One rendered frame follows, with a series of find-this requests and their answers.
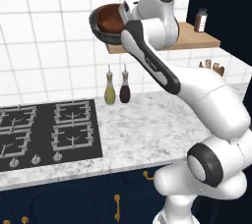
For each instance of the narrow navy cabinet door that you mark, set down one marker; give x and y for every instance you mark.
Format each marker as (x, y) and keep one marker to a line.
(134, 198)

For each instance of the round gold knob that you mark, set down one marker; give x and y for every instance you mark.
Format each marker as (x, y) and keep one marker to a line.
(6, 222)
(24, 219)

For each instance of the dark brown sauce bottle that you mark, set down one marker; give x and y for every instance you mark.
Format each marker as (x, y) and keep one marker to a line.
(124, 91)

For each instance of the brown spice jar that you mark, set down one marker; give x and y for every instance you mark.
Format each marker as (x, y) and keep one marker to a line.
(201, 21)

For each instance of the large dark grey bowl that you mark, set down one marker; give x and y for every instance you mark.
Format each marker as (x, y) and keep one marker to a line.
(98, 33)

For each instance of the wooden wall shelf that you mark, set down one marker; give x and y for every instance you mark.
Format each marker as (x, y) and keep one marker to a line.
(193, 39)

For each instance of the yellow-green oil bottle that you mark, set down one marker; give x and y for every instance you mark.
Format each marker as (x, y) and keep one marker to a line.
(110, 93)

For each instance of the wide navy cabinet door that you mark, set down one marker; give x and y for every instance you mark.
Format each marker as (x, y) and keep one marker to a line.
(59, 201)

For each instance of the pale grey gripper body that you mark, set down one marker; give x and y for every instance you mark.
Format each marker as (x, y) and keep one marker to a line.
(125, 12)

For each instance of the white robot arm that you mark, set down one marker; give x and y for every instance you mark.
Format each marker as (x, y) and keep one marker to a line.
(213, 103)

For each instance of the black gas hob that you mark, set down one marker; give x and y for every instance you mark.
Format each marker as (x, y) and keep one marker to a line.
(49, 133)

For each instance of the brown wooden utensils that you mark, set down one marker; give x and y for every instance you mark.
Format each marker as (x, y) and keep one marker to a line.
(216, 68)

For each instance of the silver hob knob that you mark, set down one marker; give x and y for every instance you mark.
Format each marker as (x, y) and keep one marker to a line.
(35, 159)
(13, 162)
(57, 156)

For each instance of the tall navy cabinet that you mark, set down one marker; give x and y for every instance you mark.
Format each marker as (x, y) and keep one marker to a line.
(226, 5)

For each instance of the small brown bowl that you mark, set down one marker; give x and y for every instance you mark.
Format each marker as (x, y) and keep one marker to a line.
(110, 20)

